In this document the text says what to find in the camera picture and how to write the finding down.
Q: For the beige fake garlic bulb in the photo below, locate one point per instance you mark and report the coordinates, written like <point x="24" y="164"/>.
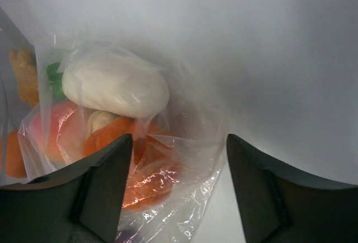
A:
<point x="98" y="120"/>

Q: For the white fake daikon radish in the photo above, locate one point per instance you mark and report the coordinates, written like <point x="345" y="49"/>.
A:
<point x="122" y="85"/>

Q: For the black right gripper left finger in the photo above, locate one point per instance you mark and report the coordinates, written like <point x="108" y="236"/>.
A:
<point x="70" y="201"/>

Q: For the clear zip top bag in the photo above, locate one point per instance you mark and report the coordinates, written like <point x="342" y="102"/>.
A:
<point x="196" y="122"/>

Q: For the clear grey plastic container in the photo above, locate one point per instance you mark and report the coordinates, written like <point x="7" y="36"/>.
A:
<point x="13" y="109"/>

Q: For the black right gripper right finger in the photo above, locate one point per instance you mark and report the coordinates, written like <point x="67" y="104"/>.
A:
<point x="279" y="203"/>

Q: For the pink fake peach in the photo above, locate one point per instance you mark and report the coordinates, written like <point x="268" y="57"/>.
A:
<point x="66" y="133"/>

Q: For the yellow-orange fake pretzel cluster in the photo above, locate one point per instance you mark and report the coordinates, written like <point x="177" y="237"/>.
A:
<point x="24" y="67"/>

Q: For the red-orange fake pepper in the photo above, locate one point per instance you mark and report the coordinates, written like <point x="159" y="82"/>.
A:
<point x="154" y="167"/>

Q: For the orange fake orange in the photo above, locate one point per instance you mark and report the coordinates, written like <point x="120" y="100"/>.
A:
<point x="14" y="165"/>

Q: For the green fake leaf piece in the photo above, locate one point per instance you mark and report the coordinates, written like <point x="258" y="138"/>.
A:
<point x="55" y="80"/>

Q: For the purple fake fruit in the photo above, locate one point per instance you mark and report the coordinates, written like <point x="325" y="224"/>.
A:
<point x="125" y="236"/>

